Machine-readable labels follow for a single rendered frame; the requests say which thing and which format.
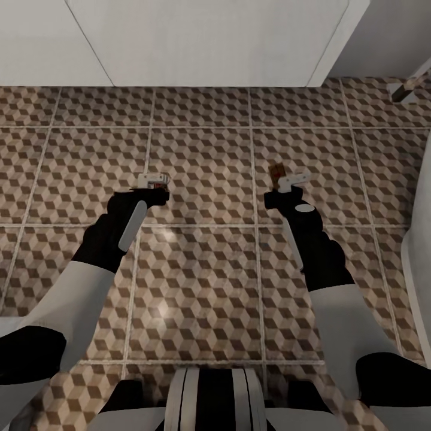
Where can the robot trunk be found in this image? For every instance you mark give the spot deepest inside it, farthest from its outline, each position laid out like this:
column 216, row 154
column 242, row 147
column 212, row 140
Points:
column 215, row 400

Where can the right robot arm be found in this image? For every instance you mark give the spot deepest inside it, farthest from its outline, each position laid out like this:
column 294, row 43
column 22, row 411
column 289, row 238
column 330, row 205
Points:
column 360, row 357

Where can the serving cart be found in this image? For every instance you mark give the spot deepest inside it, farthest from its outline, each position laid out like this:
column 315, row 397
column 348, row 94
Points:
column 22, row 422

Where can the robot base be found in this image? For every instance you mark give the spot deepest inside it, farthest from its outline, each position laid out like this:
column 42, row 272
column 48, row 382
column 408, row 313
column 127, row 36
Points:
column 306, row 412

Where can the bathtub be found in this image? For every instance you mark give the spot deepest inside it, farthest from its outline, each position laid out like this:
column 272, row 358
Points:
column 416, row 244

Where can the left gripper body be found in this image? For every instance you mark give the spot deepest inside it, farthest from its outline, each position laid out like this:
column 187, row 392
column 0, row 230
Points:
column 157, row 196

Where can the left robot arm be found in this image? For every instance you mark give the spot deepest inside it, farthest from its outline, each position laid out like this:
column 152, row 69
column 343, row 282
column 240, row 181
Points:
column 58, row 331

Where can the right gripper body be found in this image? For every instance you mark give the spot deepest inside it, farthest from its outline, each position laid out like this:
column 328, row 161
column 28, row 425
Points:
column 275, row 199

